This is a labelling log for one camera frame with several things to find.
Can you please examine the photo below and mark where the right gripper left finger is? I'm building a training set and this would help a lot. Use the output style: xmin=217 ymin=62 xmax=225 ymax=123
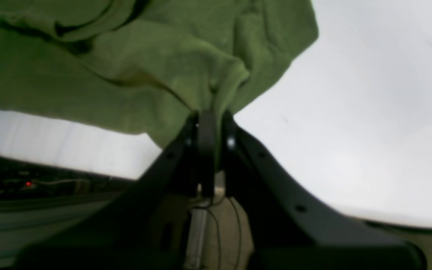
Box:
xmin=17 ymin=111 xmax=216 ymax=270

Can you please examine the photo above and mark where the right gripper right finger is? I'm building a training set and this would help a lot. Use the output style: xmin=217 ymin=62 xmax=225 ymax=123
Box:
xmin=222 ymin=112 xmax=427 ymax=270

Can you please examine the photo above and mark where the olive green T-shirt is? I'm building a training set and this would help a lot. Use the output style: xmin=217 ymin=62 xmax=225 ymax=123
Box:
xmin=0 ymin=0 xmax=318 ymax=147

